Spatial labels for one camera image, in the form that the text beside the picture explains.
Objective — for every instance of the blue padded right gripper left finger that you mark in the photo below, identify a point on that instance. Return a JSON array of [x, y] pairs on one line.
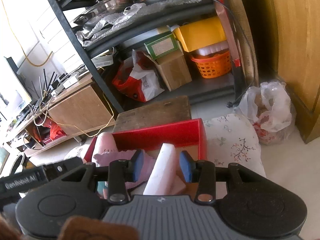
[[122, 171]]

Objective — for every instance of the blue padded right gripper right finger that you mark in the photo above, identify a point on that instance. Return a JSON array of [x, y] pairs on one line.
[[203, 173]]

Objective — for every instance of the red storage box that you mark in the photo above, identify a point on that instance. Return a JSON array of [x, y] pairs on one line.
[[181, 134]]

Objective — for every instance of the brown furry sleeve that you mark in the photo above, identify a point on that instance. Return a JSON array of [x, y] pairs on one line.
[[78, 227]]

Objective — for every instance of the wooden TV cabinet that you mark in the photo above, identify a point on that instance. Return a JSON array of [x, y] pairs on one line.
[[79, 109]]

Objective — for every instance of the red bag under cabinet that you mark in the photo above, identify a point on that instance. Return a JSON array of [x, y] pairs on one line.
[[48, 132]]

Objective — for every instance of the white plastic bag with items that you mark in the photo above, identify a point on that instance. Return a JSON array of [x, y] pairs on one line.
[[270, 110]]

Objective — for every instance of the red and white plastic bag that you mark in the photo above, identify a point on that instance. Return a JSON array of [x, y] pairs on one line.
[[138, 77]]

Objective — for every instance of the orange plastic basket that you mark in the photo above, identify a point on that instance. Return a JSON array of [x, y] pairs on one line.
[[212, 66]]

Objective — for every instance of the black wifi router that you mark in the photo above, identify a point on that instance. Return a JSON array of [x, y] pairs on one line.
[[47, 83]]

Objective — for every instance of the brown cardboard box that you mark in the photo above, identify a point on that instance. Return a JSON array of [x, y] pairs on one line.
[[173, 69]]

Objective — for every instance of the television screen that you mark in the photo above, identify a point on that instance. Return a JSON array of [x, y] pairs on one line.
[[14, 97]]

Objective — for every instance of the green framed box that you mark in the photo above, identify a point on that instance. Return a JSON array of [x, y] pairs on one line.
[[161, 46]]

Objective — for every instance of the yellow box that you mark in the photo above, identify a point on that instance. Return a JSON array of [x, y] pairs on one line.
[[199, 34]]

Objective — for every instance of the bubble wrap sheet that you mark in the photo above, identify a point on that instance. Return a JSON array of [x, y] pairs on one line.
[[114, 22]]

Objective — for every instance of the steel pot with glass lid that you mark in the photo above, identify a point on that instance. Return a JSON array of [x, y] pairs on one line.
[[102, 8]]

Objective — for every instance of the black metal shelving rack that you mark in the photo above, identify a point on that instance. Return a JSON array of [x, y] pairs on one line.
[[143, 24]]

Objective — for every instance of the wooden wardrobe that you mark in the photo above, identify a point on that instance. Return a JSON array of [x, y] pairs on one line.
[[286, 40]]

